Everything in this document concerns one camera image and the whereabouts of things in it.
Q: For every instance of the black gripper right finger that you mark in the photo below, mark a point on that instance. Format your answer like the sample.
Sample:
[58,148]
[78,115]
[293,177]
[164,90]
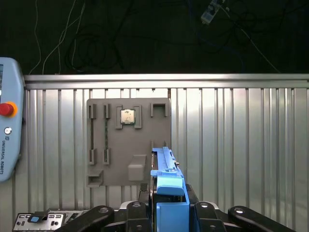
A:
[205,217]

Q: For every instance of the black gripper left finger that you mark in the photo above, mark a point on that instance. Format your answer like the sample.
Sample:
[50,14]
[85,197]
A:
[135,217]

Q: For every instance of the hard disk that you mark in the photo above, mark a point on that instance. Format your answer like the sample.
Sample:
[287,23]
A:
[169,178]

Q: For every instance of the black PC case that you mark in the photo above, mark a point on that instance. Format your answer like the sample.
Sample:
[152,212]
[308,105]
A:
[74,215]

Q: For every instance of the grey parts rack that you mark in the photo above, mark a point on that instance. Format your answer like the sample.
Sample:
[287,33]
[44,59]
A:
[125,145]

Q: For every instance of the black latch with blue button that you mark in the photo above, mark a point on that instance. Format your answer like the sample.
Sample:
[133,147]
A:
[35,219]

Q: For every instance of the silver CPU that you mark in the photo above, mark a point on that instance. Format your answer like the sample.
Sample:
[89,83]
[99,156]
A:
[128,117]

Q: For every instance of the pale blue teach pendant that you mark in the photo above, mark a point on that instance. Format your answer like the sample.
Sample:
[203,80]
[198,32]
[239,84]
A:
[12,149]

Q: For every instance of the silver expansion bracket flap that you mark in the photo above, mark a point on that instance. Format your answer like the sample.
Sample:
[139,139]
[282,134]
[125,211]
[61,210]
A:
[21,223]

